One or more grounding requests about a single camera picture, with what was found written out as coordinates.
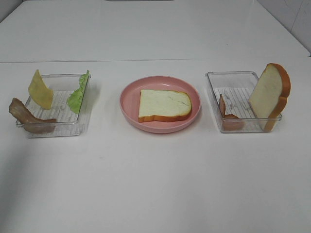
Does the bread slice with brown crust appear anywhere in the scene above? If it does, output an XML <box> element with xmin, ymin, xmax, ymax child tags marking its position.
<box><xmin>138</xmin><ymin>89</ymin><xmax>192</xmax><ymax>122</ymax></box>

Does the bacon strip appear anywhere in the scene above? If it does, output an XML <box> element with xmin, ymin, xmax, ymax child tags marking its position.
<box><xmin>9</xmin><ymin>98</ymin><xmax>57</xmax><ymax>133</ymax></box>
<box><xmin>219</xmin><ymin>94</ymin><xmax>244</xmax><ymax>131</ymax></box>

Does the green lettuce leaf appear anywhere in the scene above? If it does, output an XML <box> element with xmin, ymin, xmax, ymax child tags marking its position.
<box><xmin>67</xmin><ymin>70</ymin><xmax>90</xmax><ymax>114</ymax></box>

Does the pink round plate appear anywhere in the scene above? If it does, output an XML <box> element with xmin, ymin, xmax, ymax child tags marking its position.
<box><xmin>120</xmin><ymin>76</ymin><xmax>201</xmax><ymax>133</ymax></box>

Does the right clear plastic tray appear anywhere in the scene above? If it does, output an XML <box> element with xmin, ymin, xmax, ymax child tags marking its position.
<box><xmin>206</xmin><ymin>71</ymin><xmax>282</xmax><ymax>133</ymax></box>

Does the clear plastic tray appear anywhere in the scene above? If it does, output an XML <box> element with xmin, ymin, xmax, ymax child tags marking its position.
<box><xmin>16</xmin><ymin>74</ymin><xmax>91</xmax><ymax>138</ymax></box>
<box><xmin>206</xmin><ymin>71</ymin><xmax>282</xmax><ymax>133</ymax></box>

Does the left clear plastic tray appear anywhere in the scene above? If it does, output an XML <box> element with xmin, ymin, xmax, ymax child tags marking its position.
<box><xmin>16</xmin><ymin>74</ymin><xmax>91</xmax><ymax>138</ymax></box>

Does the yellow cheese slice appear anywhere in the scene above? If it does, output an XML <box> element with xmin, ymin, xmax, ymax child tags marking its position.
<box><xmin>28</xmin><ymin>69</ymin><xmax>53</xmax><ymax>110</ymax></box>

